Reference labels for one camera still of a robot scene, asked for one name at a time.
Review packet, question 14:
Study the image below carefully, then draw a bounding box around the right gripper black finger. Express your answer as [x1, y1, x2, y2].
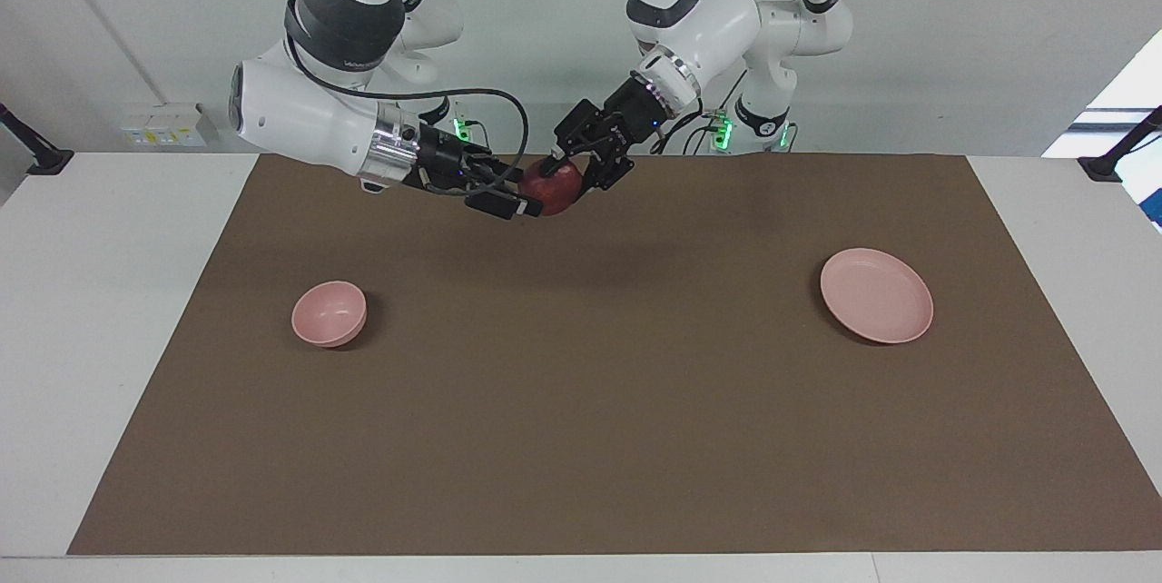
[465, 188, 544, 221]
[472, 156, 529, 184]

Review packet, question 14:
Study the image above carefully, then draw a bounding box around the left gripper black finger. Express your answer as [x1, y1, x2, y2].
[545, 99, 605, 175]
[581, 138, 635, 192]

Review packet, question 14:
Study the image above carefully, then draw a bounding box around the dark red apple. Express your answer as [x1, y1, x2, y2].
[517, 158, 583, 217]

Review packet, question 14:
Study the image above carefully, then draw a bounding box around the pink bowl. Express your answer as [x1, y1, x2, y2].
[291, 281, 368, 349]

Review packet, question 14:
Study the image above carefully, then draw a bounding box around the pink plate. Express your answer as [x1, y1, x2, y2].
[820, 248, 934, 345]

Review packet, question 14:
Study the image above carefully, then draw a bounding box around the brown table mat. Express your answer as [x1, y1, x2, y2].
[66, 153, 1162, 557]

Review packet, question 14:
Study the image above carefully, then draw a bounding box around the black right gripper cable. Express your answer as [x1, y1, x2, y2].
[286, 36, 530, 195]

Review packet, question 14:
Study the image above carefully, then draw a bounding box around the black arm base cable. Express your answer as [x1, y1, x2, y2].
[661, 109, 732, 155]

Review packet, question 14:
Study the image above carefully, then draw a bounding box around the white wall socket box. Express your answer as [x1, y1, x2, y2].
[123, 102, 219, 148]

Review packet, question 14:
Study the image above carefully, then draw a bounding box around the black clamp mount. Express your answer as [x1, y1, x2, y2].
[0, 102, 75, 177]
[1078, 104, 1162, 183]

